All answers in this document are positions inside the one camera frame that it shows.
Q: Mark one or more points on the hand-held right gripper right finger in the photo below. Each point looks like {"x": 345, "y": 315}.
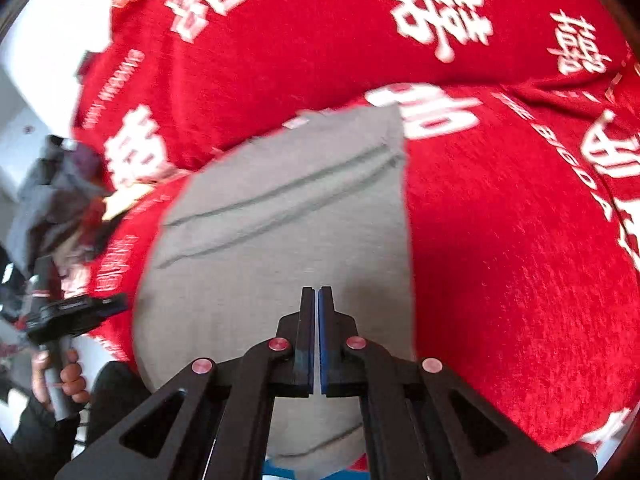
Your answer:
{"x": 326, "y": 355}

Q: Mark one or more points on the red printed blanket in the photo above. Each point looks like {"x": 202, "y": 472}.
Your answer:
{"x": 500, "y": 210}

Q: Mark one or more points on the blue plastic stool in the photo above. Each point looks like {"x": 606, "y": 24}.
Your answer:
{"x": 300, "y": 472}

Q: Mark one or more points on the cream cloth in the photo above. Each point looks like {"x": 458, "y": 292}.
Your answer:
{"x": 125, "y": 200}

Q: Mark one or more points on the person's left hand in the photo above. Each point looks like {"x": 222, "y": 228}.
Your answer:
{"x": 72, "y": 380}

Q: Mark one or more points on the person's left forearm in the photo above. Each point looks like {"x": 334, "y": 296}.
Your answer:
{"x": 40, "y": 440}

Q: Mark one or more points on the grey knit top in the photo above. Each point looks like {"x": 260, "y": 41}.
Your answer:
{"x": 280, "y": 240}

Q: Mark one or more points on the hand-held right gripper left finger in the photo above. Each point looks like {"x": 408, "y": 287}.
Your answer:
{"x": 311, "y": 355}

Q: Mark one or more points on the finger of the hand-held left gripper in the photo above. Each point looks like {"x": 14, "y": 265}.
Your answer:
{"x": 111, "y": 305}

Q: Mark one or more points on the pile of dark clothes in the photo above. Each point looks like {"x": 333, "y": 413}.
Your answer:
{"x": 55, "y": 200}

